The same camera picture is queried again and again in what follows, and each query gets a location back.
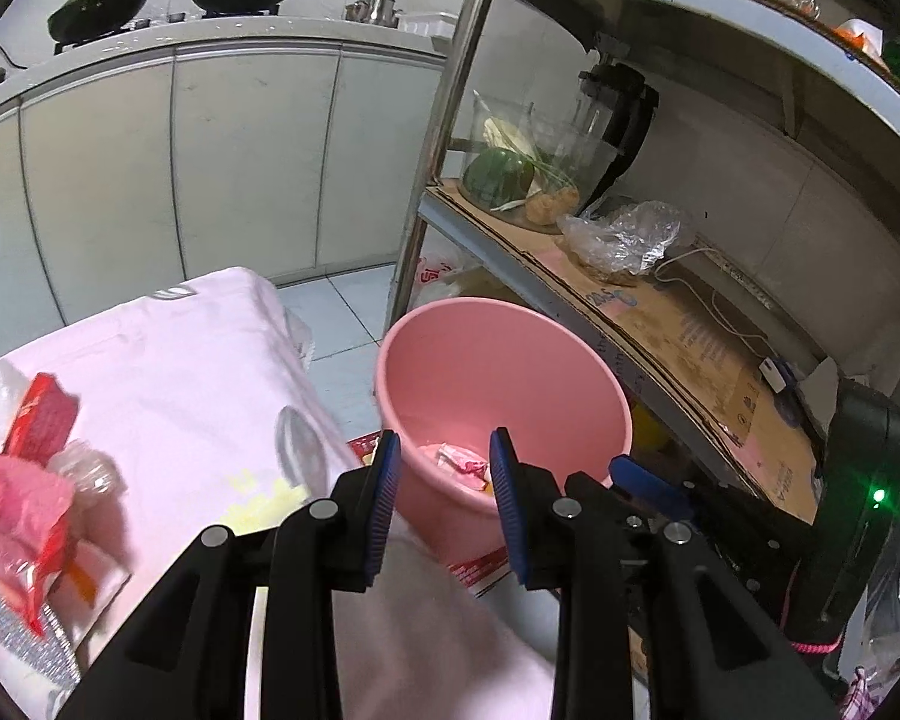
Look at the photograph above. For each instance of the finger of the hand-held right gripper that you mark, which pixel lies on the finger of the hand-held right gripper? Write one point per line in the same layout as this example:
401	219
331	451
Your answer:
645	484
757	540

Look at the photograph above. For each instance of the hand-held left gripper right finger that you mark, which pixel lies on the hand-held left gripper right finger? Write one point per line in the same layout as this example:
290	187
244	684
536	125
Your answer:
506	495

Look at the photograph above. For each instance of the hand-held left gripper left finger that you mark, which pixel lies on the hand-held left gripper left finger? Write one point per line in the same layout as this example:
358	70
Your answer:
386	495

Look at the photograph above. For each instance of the pink plastic bucket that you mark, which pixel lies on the pink plastic bucket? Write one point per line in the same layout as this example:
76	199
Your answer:
495	375

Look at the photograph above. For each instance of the white paper bag orange print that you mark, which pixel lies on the white paper bag orange print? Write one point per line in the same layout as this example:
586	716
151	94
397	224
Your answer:
94	592

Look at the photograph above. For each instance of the red plastic wrapper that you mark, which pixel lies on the red plastic wrapper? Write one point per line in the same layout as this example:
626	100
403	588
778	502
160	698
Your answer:
22	495

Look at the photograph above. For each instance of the silver scouring cloth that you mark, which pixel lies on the silver scouring cloth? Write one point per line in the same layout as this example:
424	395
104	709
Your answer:
7	622

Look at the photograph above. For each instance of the white power adapter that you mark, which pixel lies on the white power adapter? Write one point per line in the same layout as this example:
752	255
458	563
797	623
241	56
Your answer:
775	375

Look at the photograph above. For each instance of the cardboard sheet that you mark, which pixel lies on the cardboard sheet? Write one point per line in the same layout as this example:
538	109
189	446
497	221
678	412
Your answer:
682	345

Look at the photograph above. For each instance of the large clear plastic bag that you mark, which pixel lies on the large clear plastic bag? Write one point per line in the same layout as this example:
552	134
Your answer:
896	600

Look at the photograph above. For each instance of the red checkered cloth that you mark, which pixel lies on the red checkered cloth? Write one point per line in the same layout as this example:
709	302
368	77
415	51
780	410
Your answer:
859	690

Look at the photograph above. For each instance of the white cloth lavender print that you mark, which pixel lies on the white cloth lavender print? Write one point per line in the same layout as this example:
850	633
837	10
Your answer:
300	330

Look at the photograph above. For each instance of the red and white plastic bag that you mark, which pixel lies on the red and white plastic bag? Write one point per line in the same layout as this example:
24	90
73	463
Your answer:
439	270

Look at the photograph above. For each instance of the pink floral tablecloth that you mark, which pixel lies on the pink floral tablecloth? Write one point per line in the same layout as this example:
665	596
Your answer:
180	390

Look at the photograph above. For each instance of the crumpled clear plastic bag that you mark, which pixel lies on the crumpled clear plastic bag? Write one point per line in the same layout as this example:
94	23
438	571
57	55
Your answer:
622	240

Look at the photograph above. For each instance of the ginger root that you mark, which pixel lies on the ginger root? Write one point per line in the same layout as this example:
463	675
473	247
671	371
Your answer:
551	204

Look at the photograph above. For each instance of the green melon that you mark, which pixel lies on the green melon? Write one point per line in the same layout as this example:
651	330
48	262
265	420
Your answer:
495	176

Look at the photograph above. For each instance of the glass bowl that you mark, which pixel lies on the glass bowl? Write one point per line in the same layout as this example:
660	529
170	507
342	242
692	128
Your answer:
570	157

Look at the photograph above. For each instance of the pale leafy vegetable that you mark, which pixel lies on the pale leafy vegetable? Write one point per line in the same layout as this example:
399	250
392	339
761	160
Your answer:
506	135

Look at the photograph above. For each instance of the grey kitchen cabinets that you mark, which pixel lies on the grey kitchen cabinets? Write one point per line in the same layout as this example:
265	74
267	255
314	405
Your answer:
247	157

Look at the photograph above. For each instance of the black blender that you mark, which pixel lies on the black blender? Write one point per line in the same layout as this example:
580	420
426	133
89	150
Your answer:
622	112

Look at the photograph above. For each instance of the metal storage rack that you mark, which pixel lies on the metal storage rack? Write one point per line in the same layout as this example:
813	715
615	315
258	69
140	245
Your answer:
447	127

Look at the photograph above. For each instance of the orange packet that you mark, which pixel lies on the orange packet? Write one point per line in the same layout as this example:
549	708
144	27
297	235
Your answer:
859	34

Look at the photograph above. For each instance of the white tray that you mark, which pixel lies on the white tray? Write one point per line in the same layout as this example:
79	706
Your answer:
427	24

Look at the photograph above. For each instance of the stainless steel kettle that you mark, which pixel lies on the stainless steel kettle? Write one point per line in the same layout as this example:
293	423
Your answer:
375	9

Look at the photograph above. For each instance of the gas stove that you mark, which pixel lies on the gas stove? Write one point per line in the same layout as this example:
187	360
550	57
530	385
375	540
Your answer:
169	17

